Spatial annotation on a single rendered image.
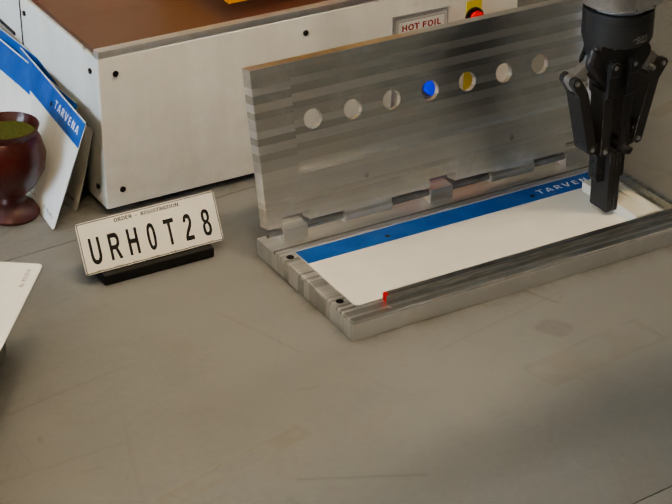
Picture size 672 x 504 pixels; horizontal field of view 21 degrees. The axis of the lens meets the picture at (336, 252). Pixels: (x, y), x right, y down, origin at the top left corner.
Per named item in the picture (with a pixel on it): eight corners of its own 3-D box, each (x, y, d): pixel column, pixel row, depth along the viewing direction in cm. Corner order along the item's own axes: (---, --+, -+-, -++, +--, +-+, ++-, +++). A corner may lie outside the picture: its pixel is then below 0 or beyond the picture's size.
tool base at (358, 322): (353, 342, 181) (353, 310, 179) (256, 254, 197) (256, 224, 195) (699, 237, 200) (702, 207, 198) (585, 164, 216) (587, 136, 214)
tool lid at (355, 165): (249, 70, 187) (241, 68, 189) (269, 244, 193) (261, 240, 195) (594, -6, 206) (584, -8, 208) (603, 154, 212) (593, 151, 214)
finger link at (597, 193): (616, 154, 197) (610, 155, 196) (611, 211, 200) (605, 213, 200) (599, 143, 199) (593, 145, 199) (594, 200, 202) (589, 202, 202)
